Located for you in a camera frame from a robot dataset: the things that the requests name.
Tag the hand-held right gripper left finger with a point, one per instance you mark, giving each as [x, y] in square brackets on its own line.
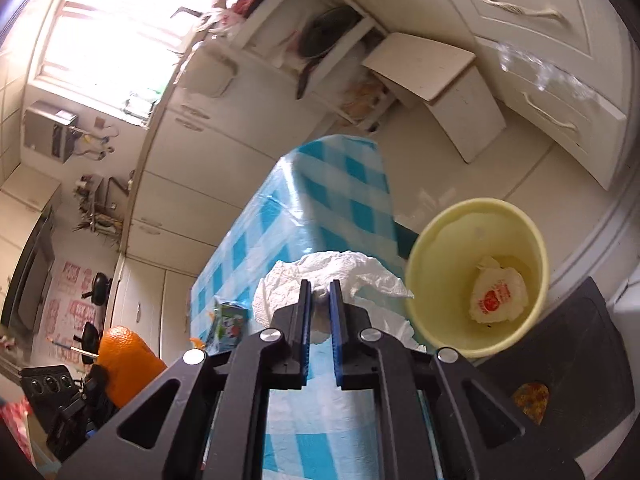
[304, 332]

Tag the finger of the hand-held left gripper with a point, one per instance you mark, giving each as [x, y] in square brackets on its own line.
[95, 382]

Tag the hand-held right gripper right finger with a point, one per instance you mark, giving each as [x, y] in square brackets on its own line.
[336, 332]

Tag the white paper towel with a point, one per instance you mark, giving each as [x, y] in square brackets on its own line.
[345, 266]

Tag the white snack bag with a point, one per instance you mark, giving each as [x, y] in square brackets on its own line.
[230, 325]

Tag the yellow plastic bin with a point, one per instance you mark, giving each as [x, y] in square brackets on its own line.
[450, 240]

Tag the black hanging pan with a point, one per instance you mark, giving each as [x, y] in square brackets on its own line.
[89, 335]
[100, 285]

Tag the red patterned cloth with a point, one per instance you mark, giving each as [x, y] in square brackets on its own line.
[15, 425]

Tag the black range hood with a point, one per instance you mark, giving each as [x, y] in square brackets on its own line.
[30, 270]

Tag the blue checked tablecloth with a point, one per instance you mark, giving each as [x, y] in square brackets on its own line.
[325, 195]

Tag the white wrapper with red print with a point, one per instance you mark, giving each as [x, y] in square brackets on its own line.
[497, 295]

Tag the metal dish rack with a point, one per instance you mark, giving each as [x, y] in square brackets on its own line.
[102, 205]

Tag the white kitchen base cabinets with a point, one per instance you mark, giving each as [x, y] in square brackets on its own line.
[200, 160]

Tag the colourful heart-shaped patch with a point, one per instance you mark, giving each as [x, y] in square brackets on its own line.
[531, 399]

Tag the bag of food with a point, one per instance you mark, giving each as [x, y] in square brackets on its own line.
[362, 97]

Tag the black seat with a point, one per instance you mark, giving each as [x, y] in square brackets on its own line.
[585, 355]

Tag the white wooden step stool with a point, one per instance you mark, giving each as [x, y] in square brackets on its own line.
[435, 67]

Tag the white shelf unit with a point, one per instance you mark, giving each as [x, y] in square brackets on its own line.
[345, 47]

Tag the black wok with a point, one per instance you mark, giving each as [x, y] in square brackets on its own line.
[327, 30]

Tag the clear plastic bag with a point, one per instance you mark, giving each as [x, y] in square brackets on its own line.
[545, 67]

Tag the window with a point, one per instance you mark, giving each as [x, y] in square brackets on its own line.
[115, 35]

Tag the white drawer cabinet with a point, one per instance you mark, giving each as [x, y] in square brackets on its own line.
[530, 25]

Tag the pink patterned wall covering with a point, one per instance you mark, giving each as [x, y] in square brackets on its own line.
[65, 310]

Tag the silver wall appliance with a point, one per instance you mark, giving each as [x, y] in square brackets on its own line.
[47, 130]

